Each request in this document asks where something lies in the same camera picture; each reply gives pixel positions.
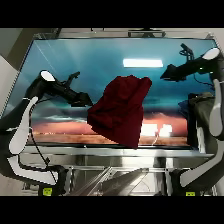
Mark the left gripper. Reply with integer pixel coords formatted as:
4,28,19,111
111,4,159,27
69,91,95,108

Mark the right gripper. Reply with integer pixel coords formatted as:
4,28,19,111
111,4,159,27
159,64,184,83

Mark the blue garment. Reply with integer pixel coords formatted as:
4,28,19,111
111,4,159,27
177,99,191,118

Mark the dark red T-shirt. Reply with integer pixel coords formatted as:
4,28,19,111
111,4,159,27
86,74,154,150

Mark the olive green garment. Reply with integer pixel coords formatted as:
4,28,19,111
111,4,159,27
187,92,218,153

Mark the black cable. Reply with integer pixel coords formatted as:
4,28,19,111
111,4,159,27
28,111,58,186
192,72,215,92

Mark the silver frame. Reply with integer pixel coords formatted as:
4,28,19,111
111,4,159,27
18,29,219,197

